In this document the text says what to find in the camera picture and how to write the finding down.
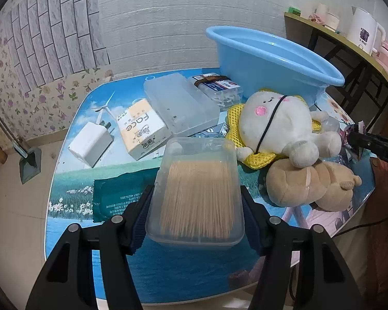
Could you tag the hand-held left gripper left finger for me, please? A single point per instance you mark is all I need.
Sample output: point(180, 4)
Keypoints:
point(145, 210)

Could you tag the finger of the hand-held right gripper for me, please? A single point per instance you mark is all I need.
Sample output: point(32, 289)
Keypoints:
point(375, 143)

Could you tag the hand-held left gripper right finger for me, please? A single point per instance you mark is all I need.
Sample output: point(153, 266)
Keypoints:
point(249, 213)

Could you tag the purple foil wrapper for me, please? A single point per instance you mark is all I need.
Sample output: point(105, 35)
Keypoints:
point(350, 129)

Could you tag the green wrapper packet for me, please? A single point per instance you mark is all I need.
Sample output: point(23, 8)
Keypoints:
point(116, 193)

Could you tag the brown plush bear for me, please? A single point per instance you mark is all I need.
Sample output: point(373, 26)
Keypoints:
point(294, 184)

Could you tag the clear box of toothpicks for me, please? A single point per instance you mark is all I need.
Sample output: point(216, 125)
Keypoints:
point(197, 193)

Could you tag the yellow and white tissue pack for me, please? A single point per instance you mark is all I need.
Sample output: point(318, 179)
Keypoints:
point(139, 129)

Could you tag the white power adapter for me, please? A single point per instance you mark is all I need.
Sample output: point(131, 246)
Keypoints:
point(90, 145)

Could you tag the white and yellow plush toy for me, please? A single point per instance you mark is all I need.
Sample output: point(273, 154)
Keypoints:
point(278, 119)

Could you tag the blue plastic basin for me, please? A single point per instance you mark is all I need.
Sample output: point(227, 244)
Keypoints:
point(245, 58)

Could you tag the person's brown clothing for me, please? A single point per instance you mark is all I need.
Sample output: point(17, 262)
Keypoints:
point(384, 248)

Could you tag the large clear plastic box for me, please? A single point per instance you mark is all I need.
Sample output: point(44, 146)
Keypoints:
point(181, 103)

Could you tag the white electric kettle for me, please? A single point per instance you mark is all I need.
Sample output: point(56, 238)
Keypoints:
point(362, 29)

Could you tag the wooden side table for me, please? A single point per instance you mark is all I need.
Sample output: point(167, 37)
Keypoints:
point(329, 35)

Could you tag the grey dustpan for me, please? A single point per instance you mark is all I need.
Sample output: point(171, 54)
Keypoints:
point(29, 166)

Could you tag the small clear box with band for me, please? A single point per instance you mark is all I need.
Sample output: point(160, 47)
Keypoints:
point(220, 90)

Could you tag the short white cup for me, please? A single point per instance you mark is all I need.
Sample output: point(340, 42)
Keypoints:
point(332, 21)

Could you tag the tall white and pink cup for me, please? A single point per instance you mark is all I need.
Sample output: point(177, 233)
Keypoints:
point(321, 13)

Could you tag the green small box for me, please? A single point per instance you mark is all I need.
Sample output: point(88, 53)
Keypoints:
point(293, 11)

